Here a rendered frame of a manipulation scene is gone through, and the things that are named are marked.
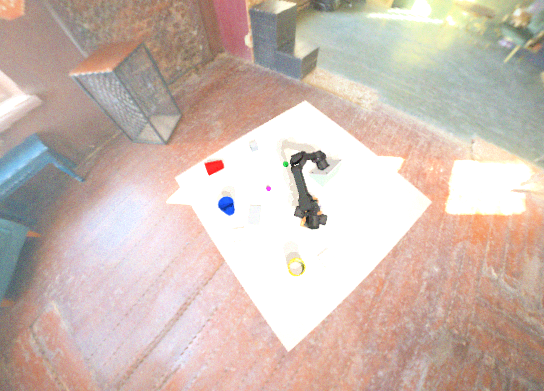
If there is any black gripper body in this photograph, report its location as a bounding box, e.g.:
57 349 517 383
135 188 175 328
294 206 328 225

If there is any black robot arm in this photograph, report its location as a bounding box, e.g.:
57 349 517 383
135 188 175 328
290 149 330 230

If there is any blue cup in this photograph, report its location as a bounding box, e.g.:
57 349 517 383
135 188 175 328
218 197 234 216

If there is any yellow cup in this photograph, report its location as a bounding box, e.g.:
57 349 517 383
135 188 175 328
289 259 306 276

